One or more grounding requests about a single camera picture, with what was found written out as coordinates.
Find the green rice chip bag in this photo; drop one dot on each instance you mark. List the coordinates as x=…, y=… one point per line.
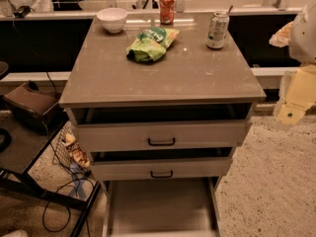
x=151, y=44

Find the black power adapter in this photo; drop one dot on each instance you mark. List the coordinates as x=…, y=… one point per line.
x=22, y=11

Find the open bottom drawer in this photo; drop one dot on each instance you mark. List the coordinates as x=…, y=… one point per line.
x=162, y=208

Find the black side table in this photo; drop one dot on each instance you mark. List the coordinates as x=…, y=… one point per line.
x=23, y=148

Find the orange soda can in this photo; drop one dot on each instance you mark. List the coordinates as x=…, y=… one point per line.
x=166, y=11

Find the drawer with black handle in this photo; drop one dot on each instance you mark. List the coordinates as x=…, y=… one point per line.
x=160, y=169
x=161, y=135

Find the wire mesh basket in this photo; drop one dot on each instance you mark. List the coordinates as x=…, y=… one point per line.
x=61, y=155

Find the snack bag in basket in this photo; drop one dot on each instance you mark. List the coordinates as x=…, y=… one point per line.
x=75, y=152

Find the white green soda can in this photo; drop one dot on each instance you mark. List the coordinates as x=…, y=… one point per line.
x=218, y=26

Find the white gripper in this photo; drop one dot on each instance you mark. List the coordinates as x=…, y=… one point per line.
x=304, y=39

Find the grey drawer cabinet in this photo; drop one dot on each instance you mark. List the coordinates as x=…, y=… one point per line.
x=189, y=83

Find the middle drawer with black handle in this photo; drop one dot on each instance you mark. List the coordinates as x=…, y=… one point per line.
x=160, y=169

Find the top drawer with black handle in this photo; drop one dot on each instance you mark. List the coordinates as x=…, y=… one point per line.
x=161, y=135

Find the white ceramic bowl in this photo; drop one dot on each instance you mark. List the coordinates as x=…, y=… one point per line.
x=112, y=19

